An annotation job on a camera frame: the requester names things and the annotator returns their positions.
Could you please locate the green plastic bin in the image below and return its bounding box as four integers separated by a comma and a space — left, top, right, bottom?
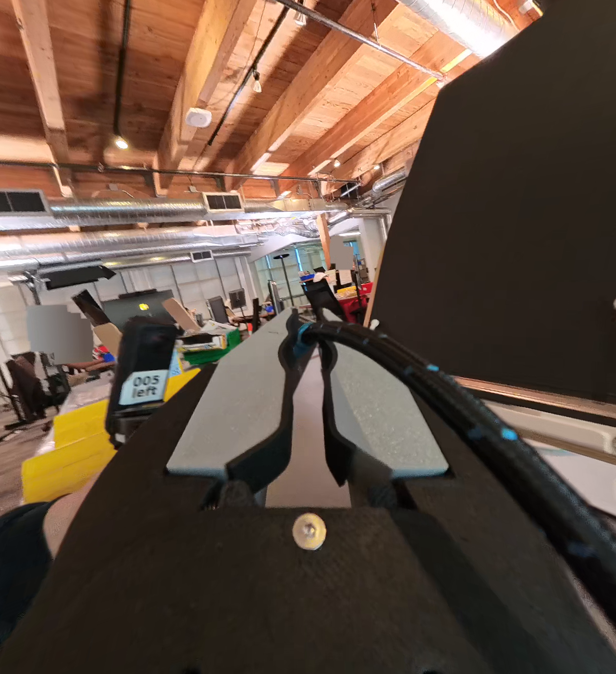
179, 326, 241, 365

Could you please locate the black braided hdmi cable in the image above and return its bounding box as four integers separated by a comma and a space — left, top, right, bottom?
287, 321, 616, 674

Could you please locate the yellow plastic bin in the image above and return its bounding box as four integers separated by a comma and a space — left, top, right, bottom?
21, 366, 203, 504

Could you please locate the black wooden-rimmed board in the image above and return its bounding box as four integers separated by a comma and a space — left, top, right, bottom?
363, 0, 616, 424

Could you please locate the person's left forearm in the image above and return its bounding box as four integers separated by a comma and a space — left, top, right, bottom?
0, 474, 100, 674

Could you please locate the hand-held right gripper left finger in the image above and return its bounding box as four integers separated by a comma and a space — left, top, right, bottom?
167, 309, 302, 494

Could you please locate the silver air duct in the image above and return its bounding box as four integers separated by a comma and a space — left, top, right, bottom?
0, 226, 267, 272
398, 0, 543, 59
0, 197, 351, 232

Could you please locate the black office chair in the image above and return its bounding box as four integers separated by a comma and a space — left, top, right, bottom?
305, 279, 361, 317

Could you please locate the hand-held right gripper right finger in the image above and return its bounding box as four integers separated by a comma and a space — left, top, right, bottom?
319, 310, 449, 486

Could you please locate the large black screen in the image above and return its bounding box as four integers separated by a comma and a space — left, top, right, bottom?
101, 289, 174, 323

